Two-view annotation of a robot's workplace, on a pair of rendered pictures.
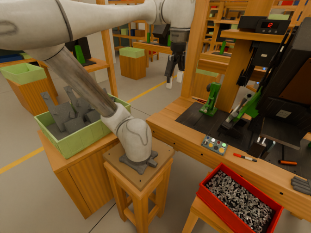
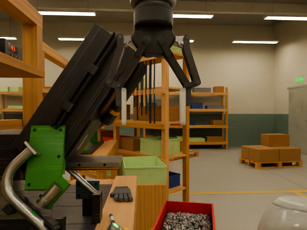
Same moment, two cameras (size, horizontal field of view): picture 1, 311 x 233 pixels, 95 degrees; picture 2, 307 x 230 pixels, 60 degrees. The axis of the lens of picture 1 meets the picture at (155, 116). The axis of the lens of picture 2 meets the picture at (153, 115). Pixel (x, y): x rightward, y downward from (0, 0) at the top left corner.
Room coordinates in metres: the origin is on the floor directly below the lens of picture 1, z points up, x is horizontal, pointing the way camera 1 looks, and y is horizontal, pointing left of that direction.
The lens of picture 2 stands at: (1.08, 0.30, 1.32)
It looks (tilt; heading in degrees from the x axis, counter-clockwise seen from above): 1 degrees down; 232
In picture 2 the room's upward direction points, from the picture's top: straight up
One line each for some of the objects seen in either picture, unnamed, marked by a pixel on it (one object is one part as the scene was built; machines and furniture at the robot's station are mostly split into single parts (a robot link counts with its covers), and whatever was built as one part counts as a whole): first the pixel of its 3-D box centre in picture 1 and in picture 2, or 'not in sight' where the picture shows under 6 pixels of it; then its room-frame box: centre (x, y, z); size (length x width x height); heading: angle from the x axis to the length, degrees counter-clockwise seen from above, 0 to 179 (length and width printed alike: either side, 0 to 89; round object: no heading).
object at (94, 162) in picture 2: (279, 123); (71, 162); (0.68, -0.74, 1.11); 0.39 x 0.16 x 0.03; 144
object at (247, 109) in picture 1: (255, 104); (49, 155); (0.80, -0.63, 1.17); 0.13 x 0.12 x 0.20; 54
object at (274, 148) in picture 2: not in sight; (269, 149); (-5.32, -3.12, 0.37); 1.20 x 0.80 x 0.74; 153
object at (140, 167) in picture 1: (141, 156); not in sight; (0.57, 0.08, 0.91); 0.22 x 0.18 x 0.06; 58
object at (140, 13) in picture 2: (177, 52); (153, 32); (0.77, -0.10, 1.47); 0.08 x 0.07 x 0.09; 144
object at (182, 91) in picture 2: (169, 82); (182, 107); (0.72, -0.07, 1.33); 0.03 x 0.01 x 0.07; 54
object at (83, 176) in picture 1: (98, 157); not in sight; (0.94, 0.58, 0.39); 0.68 x 0.52 x 0.79; 134
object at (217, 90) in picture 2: not in sight; (182, 117); (-5.68, -6.56, 1.12); 3.16 x 0.54 x 2.24; 145
